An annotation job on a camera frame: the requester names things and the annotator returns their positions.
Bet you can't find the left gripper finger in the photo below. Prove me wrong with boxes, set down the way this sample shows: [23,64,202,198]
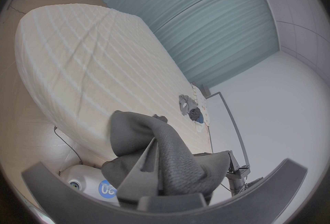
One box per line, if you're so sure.
[117,137,164,200]

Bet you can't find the black T-shirt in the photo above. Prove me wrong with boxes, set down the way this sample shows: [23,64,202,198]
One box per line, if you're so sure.
[101,110,230,196]

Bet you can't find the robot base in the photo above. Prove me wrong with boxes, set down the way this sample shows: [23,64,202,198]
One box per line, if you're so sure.
[60,164,122,203]

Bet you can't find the black glossy garment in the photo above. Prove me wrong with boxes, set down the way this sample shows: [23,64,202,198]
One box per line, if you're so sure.
[189,108,202,121]

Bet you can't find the grey shorts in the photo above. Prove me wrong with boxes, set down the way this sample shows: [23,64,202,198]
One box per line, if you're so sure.
[179,94,197,116]

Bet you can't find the white printed pillow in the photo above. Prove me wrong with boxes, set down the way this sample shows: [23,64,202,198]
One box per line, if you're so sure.
[191,84,212,127]

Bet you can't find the grey bedside table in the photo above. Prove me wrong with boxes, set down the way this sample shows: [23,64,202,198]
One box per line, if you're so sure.
[191,81,210,95]

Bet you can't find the bed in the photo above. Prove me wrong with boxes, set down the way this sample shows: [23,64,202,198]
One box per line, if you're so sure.
[14,4,250,167]

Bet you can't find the black cable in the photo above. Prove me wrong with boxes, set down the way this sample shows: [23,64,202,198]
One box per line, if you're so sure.
[53,126,83,165]

